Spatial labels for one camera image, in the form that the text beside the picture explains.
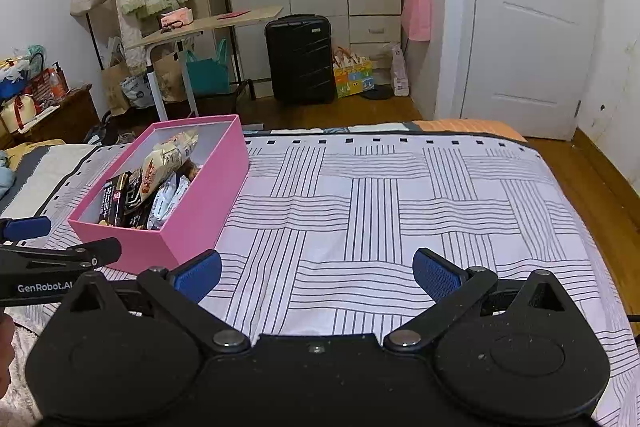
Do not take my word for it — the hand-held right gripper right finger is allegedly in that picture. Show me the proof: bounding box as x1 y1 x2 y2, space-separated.
384 248 571 353

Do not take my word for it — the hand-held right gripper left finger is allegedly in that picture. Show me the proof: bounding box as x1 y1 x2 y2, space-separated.
67 250 251 354

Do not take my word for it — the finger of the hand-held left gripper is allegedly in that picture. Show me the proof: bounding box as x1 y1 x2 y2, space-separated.
0 237 123 271
0 216 53 243

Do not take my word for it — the pink storage box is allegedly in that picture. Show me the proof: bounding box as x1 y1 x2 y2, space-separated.
67 114 250 274

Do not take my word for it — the beige noodle packet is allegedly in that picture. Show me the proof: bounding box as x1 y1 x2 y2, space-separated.
139 130 200 204

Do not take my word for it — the grey white duvet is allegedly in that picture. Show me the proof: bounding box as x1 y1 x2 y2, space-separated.
0 142 97 219

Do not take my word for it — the light blue cloth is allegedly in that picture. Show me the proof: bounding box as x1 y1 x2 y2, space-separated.
0 151 17 201

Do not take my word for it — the yellow cloth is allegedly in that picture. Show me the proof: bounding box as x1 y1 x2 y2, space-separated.
5 139 67 171

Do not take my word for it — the white striped bedsheet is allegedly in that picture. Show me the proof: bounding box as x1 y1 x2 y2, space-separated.
0 123 640 427

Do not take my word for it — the white fluffy blanket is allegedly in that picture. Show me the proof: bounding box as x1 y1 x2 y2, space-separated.
0 319 48 427

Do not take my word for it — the wooden nightstand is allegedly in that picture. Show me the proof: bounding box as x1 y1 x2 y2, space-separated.
0 83 101 148

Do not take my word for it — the orange bottle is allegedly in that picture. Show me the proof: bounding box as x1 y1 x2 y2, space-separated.
49 61 69 101

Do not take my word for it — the orange mattress pad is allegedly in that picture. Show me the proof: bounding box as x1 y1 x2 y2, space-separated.
411 119 529 144

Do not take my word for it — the white blue plastic bag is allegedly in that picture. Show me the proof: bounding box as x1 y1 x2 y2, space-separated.
119 74 154 110

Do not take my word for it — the brown paper bag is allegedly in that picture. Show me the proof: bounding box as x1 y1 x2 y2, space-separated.
102 37 134 116
152 51 189 104

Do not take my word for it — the teal shopping bag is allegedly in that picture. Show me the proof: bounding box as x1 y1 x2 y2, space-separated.
185 39 232 96

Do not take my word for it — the white slim bag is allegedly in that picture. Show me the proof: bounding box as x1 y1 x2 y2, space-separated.
389 41 412 98

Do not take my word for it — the colourful gift bag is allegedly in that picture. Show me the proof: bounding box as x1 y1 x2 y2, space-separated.
332 47 375 99

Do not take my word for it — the black suitcase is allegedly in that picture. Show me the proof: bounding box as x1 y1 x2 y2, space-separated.
264 14 337 106

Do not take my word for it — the pink tissue box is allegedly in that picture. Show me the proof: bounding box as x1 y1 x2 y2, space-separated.
159 8 195 28

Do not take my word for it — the wooden side table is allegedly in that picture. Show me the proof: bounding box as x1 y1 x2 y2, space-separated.
125 5 285 123

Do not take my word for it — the white door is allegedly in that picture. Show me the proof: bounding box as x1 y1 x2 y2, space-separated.
459 0 604 141

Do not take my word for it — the pink paper bag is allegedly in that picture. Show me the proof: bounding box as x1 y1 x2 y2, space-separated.
401 0 434 42

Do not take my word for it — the white bag red strap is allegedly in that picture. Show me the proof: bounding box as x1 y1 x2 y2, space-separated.
0 93 42 134

